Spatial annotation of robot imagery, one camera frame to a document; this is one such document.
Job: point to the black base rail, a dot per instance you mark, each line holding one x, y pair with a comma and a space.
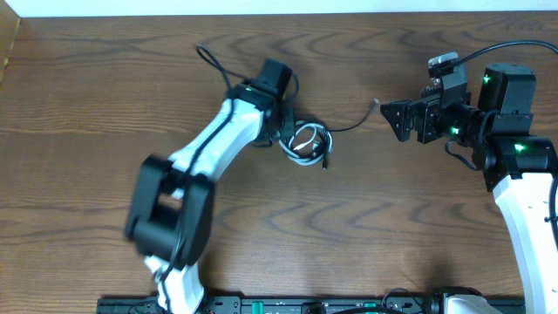
246, 305

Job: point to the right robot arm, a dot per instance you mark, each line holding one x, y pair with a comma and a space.
519, 169

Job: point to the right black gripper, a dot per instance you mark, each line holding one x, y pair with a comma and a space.
426, 108

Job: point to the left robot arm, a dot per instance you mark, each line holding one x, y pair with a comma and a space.
172, 205

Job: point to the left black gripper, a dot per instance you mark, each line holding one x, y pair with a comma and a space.
287, 128

